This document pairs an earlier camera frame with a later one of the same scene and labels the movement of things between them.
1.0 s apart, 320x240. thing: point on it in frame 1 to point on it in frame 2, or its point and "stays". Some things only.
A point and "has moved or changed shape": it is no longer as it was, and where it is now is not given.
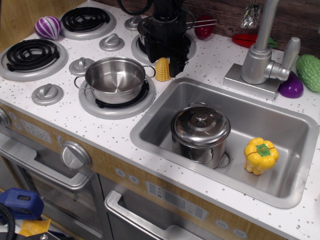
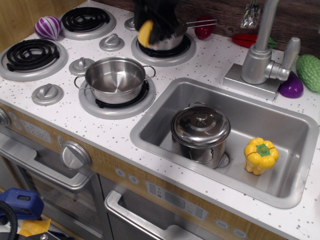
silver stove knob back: (112, 43) stays
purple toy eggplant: (293, 88) stays
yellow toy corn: (162, 72) has moved or changed shape
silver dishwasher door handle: (151, 228) stays
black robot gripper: (165, 33) to (164, 14)
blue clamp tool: (24, 204) stays
